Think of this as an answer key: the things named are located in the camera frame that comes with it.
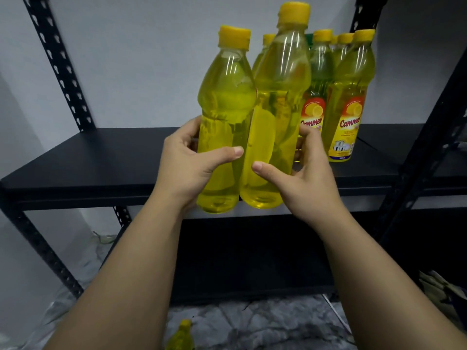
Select person's left hand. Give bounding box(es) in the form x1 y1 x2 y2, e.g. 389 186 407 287
152 115 244 212

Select person's right hand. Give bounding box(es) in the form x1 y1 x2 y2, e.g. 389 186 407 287
251 125 347 234

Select black metal shelving rack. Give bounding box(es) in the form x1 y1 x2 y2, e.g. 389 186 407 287
357 43 467 288
0 0 467 307

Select person's right forearm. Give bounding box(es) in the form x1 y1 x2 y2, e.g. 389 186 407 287
317 209 467 350

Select person's left forearm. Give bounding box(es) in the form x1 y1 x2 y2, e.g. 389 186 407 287
43 192 187 350

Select white cable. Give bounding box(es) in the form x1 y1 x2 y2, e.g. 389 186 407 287
322 294 353 336

